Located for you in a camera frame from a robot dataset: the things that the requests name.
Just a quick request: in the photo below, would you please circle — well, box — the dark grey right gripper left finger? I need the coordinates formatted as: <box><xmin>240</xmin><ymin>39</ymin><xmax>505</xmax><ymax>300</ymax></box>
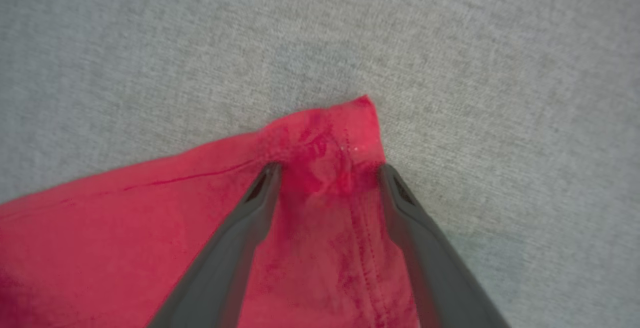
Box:
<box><xmin>147</xmin><ymin>162</ymin><xmax>283</xmax><ymax>328</ymax></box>

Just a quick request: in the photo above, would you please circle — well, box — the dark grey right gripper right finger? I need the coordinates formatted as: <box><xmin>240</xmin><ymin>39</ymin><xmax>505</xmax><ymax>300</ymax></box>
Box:
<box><xmin>378</xmin><ymin>163</ymin><xmax>512</xmax><ymax>328</ymax></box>

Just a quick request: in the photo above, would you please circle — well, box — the red and white jersey garment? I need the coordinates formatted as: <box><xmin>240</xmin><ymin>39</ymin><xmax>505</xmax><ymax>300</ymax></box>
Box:
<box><xmin>0</xmin><ymin>94</ymin><xmax>422</xmax><ymax>328</ymax></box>

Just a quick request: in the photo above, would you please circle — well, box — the grey fabric sofa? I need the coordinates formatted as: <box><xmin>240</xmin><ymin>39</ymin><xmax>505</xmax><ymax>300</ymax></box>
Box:
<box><xmin>0</xmin><ymin>0</ymin><xmax>640</xmax><ymax>328</ymax></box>

